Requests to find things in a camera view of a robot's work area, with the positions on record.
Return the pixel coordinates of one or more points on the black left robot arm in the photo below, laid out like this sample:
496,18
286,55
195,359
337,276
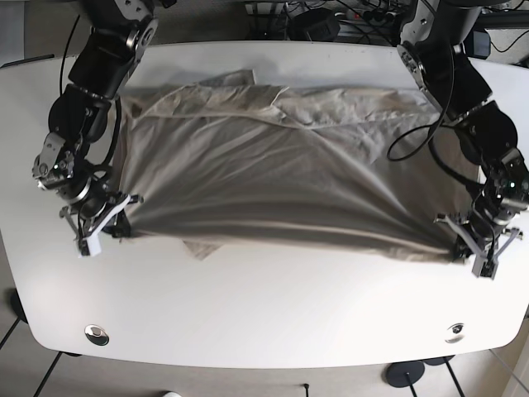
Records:
431,46

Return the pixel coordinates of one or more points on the black round stand base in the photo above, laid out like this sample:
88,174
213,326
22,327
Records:
404,374

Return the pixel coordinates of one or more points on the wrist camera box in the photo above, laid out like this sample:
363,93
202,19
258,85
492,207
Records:
484,267
89,246

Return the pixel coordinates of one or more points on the black power adapter box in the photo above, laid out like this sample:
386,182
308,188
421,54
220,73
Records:
318,24

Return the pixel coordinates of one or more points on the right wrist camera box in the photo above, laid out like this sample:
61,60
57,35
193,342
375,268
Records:
89,246

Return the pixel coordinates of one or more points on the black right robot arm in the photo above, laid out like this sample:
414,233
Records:
84,121

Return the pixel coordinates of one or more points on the left silver table grommet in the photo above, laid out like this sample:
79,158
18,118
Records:
96,335

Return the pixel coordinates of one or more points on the right silver table grommet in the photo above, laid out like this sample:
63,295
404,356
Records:
454,333

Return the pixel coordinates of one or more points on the silver table grommet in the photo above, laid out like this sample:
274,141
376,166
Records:
454,333
96,335

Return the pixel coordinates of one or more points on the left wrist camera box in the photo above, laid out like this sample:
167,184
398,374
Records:
484,267

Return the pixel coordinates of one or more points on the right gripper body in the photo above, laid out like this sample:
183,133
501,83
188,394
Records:
91,215

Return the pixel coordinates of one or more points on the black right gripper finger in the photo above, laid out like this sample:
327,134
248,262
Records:
119,226

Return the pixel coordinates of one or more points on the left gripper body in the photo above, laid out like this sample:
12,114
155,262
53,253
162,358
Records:
476,236

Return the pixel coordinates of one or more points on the beige grey T-shirt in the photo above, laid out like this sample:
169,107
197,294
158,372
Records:
228,160

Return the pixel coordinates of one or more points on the white orange sneaker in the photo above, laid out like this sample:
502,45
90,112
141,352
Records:
171,394

